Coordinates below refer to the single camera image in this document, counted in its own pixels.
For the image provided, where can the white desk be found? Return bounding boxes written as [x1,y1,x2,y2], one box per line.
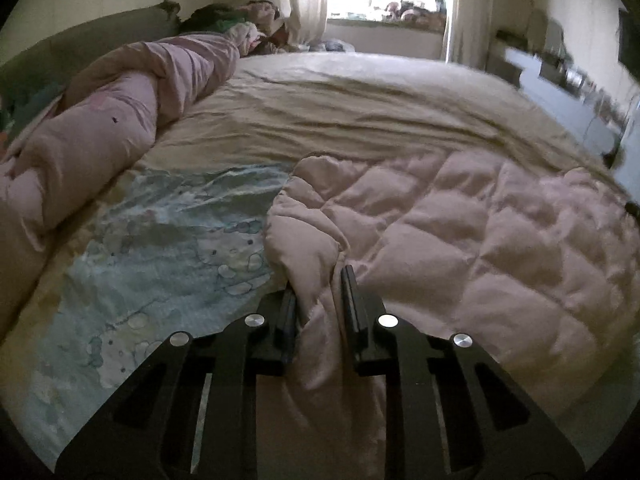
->
[486,30,640,163]

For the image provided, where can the blue printed sheet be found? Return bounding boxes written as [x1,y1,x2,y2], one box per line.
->
[30,161,302,467]

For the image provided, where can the bed with beige sheet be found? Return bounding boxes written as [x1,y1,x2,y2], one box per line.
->
[0,50,628,471]

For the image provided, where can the pink quilted jacket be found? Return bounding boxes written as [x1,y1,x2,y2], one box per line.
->
[255,149,640,480]

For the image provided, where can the dark wall screen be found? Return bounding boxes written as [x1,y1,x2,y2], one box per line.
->
[617,6,640,77]

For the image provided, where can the rolled pink duvet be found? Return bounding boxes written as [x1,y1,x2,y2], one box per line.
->
[0,32,242,333]

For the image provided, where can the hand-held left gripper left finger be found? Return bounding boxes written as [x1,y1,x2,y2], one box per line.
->
[54,280,302,480]

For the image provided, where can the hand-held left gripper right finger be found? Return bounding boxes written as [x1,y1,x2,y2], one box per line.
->
[340,264,587,480]

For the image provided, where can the stuffed toys on sill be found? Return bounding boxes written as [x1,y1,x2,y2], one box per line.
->
[379,0,447,30]

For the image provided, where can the green headboard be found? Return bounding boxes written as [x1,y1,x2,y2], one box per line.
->
[0,1,182,123]

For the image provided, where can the pile of clothes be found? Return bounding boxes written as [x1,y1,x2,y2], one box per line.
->
[177,0,303,57]

